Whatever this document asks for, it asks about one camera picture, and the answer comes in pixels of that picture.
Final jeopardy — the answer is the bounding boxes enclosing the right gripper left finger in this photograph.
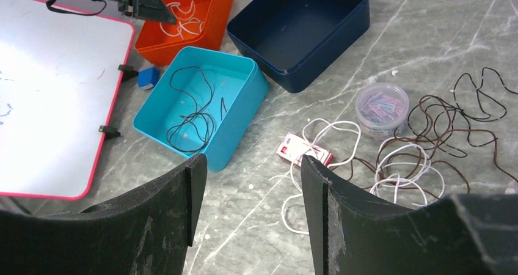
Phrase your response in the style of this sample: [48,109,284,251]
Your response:
[1,154,208,274]

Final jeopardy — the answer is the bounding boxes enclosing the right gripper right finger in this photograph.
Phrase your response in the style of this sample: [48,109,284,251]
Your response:
[301,155,517,274]

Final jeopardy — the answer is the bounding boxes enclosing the white cable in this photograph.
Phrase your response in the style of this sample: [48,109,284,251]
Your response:
[270,118,446,237]
[159,0,205,39]

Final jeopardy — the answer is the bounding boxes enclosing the brown cable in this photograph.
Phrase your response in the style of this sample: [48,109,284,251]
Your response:
[332,95,518,201]

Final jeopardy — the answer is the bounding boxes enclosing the orange plastic box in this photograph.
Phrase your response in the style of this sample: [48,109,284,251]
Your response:
[134,0,233,66]

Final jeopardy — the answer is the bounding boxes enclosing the blue whiteboard eraser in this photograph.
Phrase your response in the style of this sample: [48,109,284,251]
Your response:
[137,67,160,90]

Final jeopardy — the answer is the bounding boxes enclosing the light blue plastic box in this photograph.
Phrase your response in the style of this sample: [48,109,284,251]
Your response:
[133,46,269,172]

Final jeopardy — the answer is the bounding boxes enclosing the pink framed whiteboard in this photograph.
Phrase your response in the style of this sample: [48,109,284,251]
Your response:
[1,0,135,200]

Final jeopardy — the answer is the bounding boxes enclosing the dark blue plastic box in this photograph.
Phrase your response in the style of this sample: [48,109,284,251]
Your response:
[227,0,370,94]

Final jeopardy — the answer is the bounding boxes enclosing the clear paperclip container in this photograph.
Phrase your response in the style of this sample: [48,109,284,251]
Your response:
[355,82,410,141]

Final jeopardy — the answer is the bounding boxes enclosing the red white small box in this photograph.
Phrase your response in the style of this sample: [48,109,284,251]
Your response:
[276,133,334,167]

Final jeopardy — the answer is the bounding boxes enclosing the black striped cable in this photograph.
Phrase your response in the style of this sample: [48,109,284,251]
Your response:
[406,67,518,158]

